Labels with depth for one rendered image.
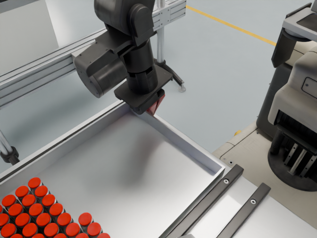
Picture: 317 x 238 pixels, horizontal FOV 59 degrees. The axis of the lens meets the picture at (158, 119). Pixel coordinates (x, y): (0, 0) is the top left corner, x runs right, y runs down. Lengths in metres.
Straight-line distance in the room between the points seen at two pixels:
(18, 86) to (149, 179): 1.02
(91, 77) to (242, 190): 0.33
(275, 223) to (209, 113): 1.43
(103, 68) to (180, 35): 2.26
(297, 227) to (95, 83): 0.40
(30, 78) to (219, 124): 1.13
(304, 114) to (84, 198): 0.62
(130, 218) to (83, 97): 1.61
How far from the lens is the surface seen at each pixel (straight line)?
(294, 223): 0.55
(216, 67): 2.31
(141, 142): 0.59
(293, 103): 0.88
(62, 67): 1.53
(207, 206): 0.50
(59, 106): 2.04
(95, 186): 0.54
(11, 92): 1.47
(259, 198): 0.53
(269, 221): 0.54
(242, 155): 1.37
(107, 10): 0.43
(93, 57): 0.43
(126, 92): 0.53
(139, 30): 0.41
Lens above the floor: 1.34
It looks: 47 degrees down
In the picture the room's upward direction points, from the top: straight up
